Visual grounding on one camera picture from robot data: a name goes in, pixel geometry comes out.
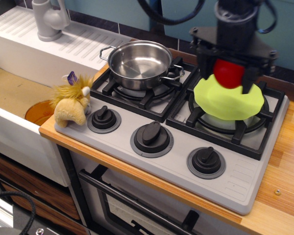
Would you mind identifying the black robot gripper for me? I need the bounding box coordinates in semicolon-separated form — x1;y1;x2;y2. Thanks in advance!
190;17;277;94

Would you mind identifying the red toy apple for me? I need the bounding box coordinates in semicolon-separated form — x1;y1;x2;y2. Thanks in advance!
213;59;245;89

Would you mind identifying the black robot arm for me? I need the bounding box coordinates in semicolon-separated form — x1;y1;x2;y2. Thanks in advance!
190;0;278;94

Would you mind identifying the lime green plate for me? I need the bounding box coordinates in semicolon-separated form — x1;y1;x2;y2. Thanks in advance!
193;75;265;120

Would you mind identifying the stainless steel pot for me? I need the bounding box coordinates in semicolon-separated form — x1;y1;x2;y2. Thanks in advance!
99;40;185;91

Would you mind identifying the black right stove knob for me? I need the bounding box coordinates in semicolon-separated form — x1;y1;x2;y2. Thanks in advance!
187;146;226;180

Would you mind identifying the black stove knob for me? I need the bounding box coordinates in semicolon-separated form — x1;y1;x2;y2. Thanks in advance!
187;146;226;180
87;105;122;134
130;121;174;158

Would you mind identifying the black middle stove knob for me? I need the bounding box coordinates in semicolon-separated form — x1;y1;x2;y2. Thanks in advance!
130;121;174;158

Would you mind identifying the grey toy stove top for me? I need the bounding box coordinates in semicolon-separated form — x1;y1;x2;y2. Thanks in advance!
55;97;275;214

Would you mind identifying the black left stove knob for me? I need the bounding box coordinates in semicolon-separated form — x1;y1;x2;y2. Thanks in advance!
87;105;122;134

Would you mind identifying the black right burner grate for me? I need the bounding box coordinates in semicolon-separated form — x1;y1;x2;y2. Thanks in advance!
166;70;288;161

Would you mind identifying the black burner grate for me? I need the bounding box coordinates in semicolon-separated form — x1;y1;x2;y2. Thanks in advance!
91;57;199;122
166;70;288;161

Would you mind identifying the black left burner grate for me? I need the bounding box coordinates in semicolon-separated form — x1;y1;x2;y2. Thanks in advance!
91;57;199;122

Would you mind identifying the stuffed lion toy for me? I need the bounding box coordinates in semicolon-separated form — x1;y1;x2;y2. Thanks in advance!
50;71;93;128

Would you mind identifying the toy oven door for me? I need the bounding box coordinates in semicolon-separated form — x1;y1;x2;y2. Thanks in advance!
71;153;243;235

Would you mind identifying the grey toy faucet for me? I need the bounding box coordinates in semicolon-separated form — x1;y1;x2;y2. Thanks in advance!
32;0;70;42

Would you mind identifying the white toy sink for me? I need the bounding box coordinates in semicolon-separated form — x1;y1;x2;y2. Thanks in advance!
0;6;130;187

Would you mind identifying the orange plastic cup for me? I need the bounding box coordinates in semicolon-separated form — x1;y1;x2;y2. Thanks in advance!
25;100;54;126

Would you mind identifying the wooden drawer front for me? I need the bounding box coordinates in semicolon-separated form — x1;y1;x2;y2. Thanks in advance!
0;153;80;220

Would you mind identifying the black braided cable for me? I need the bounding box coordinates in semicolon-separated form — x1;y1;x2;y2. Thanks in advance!
137;0;206;26

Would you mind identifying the black cable bottom left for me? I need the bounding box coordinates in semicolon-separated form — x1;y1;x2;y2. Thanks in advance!
0;191;37;235

